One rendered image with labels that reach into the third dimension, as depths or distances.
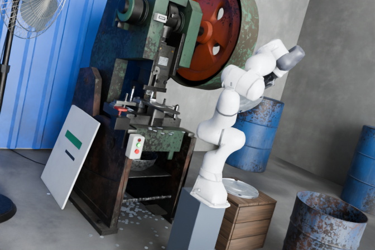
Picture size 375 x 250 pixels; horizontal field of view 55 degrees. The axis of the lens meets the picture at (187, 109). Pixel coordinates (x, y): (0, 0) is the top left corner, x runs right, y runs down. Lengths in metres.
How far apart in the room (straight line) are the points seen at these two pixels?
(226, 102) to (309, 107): 3.82
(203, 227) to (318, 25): 4.16
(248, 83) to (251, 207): 0.97
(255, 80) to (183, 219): 0.83
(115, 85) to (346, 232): 1.68
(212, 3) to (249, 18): 0.38
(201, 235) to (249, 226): 0.56
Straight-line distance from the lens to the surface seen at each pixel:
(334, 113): 5.25
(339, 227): 2.25
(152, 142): 2.29
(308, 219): 2.27
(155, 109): 2.26
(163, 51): 2.36
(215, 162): 1.86
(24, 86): 3.27
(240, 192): 2.46
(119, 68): 2.50
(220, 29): 2.57
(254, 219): 2.46
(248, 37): 2.40
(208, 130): 1.81
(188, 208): 1.94
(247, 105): 2.42
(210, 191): 1.85
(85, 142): 2.45
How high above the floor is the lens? 1.13
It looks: 8 degrees down
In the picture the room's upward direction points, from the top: 14 degrees clockwise
